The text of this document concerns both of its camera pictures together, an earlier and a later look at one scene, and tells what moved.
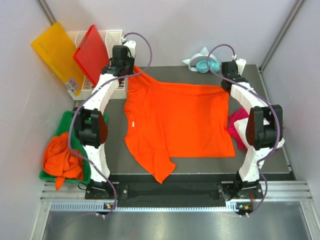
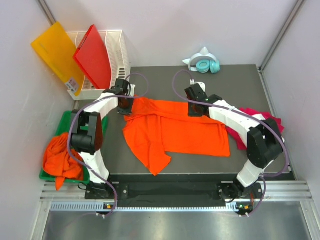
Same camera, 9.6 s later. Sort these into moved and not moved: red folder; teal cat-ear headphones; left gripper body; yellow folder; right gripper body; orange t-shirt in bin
Moved: right gripper body; left gripper body
Not moved: orange t-shirt in bin; yellow folder; red folder; teal cat-ear headphones
